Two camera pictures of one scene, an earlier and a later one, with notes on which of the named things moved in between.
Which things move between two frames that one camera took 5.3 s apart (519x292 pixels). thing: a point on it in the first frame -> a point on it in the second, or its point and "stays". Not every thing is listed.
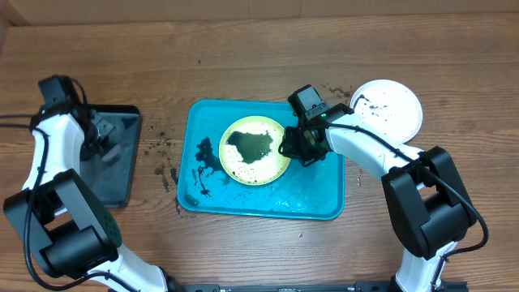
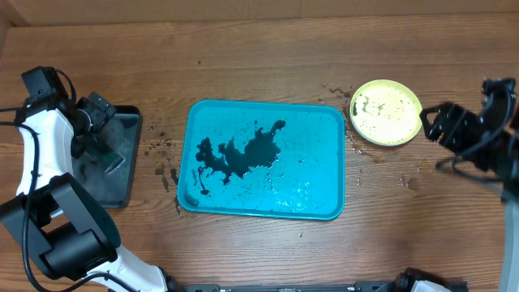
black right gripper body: x=298 y=146 -> x=481 y=144
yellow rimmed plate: x=249 y=151 -> x=385 y=113
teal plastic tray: x=205 y=187 stays
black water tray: x=111 y=172 stays
